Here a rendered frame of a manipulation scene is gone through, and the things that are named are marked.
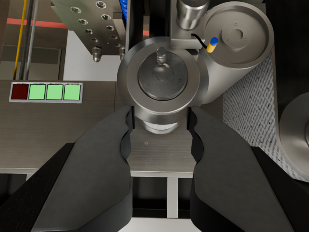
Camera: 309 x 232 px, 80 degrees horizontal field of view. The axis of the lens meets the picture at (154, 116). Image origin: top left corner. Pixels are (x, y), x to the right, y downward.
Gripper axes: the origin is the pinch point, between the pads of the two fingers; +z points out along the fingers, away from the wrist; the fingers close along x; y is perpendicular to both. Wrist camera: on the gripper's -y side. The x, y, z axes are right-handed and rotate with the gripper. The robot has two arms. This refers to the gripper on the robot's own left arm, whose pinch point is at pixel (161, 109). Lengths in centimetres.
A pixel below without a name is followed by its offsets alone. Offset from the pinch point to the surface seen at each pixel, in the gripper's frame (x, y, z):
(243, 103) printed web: 18.1, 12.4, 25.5
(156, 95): -0.5, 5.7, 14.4
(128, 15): -5.5, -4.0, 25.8
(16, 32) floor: -180, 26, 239
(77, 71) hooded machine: -89, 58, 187
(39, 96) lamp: -41, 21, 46
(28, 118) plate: -44, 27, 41
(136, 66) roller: -3.7, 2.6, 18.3
